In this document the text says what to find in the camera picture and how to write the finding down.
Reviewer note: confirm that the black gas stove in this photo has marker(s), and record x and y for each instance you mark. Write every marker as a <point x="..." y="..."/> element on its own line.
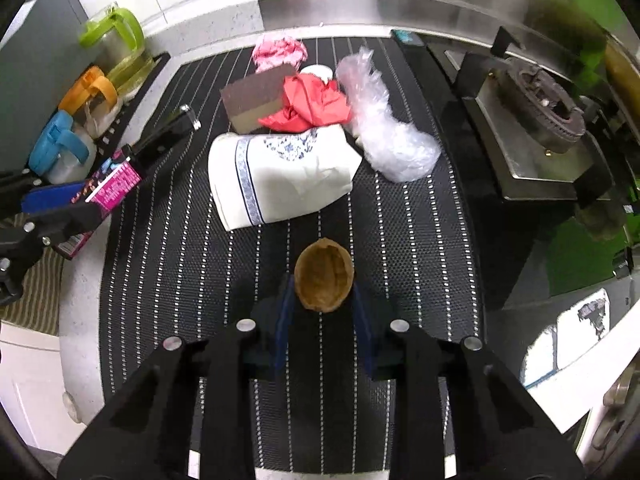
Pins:
<point x="549" y="168"/>

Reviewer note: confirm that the blue lidded jar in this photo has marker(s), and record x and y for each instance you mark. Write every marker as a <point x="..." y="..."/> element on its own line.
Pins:
<point x="64" y="152"/>

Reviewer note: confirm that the clear crumpled plastic bag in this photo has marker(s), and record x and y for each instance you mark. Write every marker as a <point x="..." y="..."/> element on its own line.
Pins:
<point x="397" y="150"/>

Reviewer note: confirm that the green lidded glass jug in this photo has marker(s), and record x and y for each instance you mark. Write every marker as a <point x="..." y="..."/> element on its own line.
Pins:
<point x="116" y="40"/>

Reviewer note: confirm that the pink crumpled paper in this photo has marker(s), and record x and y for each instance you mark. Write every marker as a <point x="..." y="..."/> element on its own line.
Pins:
<point x="271" y="53"/>

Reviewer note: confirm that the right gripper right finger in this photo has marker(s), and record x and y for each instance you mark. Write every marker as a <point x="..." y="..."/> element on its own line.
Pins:
<point x="500" y="431"/>

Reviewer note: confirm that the dark patterned snack wrapper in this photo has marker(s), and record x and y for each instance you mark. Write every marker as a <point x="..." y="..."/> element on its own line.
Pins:
<point x="107" y="187"/>

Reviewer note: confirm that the white blue patterned paper bag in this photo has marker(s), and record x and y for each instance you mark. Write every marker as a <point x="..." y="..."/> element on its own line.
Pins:
<point x="257" y="179"/>

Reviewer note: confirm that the walnut shell half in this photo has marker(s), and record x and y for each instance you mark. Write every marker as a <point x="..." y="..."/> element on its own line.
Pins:
<point x="323" y="276"/>

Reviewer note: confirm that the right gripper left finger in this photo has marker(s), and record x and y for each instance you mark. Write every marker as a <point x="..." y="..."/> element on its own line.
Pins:
<point x="144" y="430"/>

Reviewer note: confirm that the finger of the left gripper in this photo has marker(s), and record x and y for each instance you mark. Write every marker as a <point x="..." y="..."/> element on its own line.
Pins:
<point x="63" y="215"/>
<point x="178" y="126"/>

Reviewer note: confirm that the red paper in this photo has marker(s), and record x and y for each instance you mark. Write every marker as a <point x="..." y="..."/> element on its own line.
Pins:
<point x="308" y="102"/>

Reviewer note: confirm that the teal small sponge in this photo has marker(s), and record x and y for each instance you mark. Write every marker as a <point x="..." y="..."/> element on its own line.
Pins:
<point x="408" y="38"/>

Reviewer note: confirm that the orange lidded jar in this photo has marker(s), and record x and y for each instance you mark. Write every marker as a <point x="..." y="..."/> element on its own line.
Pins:
<point x="92" y="101"/>

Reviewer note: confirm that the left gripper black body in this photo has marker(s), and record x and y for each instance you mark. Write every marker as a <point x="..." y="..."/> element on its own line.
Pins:
<point x="20" y="247"/>

